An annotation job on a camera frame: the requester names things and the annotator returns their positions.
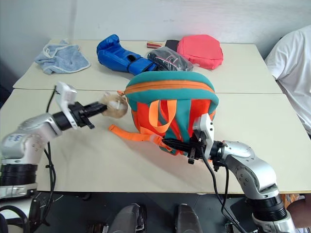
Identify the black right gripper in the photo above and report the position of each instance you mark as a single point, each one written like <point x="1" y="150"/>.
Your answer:
<point x="195" y="151"/>

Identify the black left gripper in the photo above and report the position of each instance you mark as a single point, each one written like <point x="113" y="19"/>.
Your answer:
<point x="79" y="114"/>

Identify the beige plush toy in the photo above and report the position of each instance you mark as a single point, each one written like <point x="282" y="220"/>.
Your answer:
<point x="116" y="106"/>

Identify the orange and teal backpack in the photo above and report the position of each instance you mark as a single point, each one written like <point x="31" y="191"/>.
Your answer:
<point x="170" y="97"/>

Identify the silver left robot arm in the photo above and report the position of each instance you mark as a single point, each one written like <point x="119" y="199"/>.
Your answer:
<point x="31" y="136"/>

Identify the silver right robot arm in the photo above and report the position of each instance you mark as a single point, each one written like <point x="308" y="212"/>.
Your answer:
<point x="250" y="165"/>

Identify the small red and white box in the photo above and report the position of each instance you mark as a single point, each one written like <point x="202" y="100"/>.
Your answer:
<point x="154" y="44"/>

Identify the blue boxing glove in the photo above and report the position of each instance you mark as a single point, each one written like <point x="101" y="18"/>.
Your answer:
<point x="116" y="55"/>

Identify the light blue towel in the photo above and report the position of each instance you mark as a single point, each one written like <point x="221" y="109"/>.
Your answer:
<point x="64" y="58"/>

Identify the dark rounded shape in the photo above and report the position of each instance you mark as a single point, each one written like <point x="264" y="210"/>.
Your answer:
<point x="126" y="219"/>
<point x="188" y="219"/>

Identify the black items in plastic bag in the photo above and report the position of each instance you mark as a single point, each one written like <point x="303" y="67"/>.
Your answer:
<point x="167" y="59"/>

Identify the pink fabric pouch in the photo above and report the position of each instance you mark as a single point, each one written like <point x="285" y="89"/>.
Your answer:
<point x="200" y="52"/>

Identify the flat black object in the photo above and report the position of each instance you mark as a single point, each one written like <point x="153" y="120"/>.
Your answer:
<point x="171" y="44"/>

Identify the person in white shirt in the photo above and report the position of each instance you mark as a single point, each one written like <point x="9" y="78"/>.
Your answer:
<point x="294" y="68"/>

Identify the brown rounded object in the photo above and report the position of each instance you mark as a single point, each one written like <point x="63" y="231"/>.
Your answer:
<point x="300" y="211"/>

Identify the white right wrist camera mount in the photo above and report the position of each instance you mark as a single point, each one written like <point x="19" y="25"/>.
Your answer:
<point x="205" y="128"/>

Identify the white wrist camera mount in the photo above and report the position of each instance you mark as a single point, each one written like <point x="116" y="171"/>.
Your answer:
<point x="205" y="128"/>
<point x="65" y="93"/>

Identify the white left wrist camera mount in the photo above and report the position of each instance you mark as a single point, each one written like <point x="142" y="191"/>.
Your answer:
<point x="65" y="93"/>

